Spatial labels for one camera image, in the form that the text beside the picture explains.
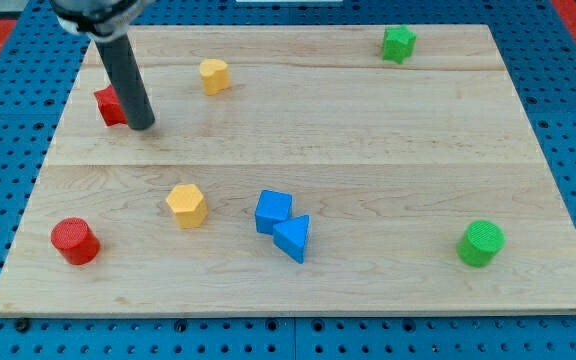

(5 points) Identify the light wooden board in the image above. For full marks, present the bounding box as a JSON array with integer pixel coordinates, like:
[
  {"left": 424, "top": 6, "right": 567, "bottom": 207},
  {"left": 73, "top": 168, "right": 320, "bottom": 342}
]
[{"left": 0, "top": 25, "right": 576, "bottom": 319}]

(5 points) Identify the green cylinder block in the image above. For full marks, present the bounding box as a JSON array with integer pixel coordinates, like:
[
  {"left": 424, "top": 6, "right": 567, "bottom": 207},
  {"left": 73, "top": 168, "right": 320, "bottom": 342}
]
[{"left": 456, "top": 220, "right": 505, "bottom": 267}]

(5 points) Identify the red star block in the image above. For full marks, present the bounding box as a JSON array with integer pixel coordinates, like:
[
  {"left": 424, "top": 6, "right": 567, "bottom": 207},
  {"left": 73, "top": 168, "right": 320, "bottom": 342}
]
[{"left": 94, "top": 85, "right": 127, "bottom": 127}]

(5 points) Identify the red cylinder block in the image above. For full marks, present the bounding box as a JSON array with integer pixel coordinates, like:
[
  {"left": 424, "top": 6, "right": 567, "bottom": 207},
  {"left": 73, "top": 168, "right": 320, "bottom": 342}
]
[{"left": 50, "top": 217, "right": 101, "bottom": 265}]

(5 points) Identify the blue triangle block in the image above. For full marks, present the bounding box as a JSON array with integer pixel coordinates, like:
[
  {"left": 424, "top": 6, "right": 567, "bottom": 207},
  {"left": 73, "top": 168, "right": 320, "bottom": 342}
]
[{"left": 272, "top": 215, "right": 310, "bottom": 264}]

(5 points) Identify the yellow hexagon block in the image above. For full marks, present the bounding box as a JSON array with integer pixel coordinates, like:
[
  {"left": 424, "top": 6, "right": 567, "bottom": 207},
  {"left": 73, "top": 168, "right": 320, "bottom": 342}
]
[{"left": 166, "top": 184, "right": 208, "bottom": 229}]

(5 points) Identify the blue cube block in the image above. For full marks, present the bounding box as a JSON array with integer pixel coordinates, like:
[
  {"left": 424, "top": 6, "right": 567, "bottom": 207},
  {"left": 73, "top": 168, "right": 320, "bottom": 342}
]
[{"left": 254, "top": 189, "right": 293, "bottom": 234}]

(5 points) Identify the green star block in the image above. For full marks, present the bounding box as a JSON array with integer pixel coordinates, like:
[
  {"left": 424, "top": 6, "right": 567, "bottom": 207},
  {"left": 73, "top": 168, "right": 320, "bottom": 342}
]
[{"left": 382, "top": 25, "right": 417, "bottom": 64}]

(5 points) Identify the yellow heart block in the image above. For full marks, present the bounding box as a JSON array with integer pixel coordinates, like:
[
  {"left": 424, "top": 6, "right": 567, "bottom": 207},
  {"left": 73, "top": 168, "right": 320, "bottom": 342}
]
[{"left": 199, "top": 58, "right": 231, "bottom": 96}]

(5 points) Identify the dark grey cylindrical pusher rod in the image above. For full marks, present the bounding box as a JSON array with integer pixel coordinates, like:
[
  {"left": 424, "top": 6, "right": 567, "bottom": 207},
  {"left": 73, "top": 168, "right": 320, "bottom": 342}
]
[{"left": 95, "top": 35, "right": 155, "bottom": 131}]

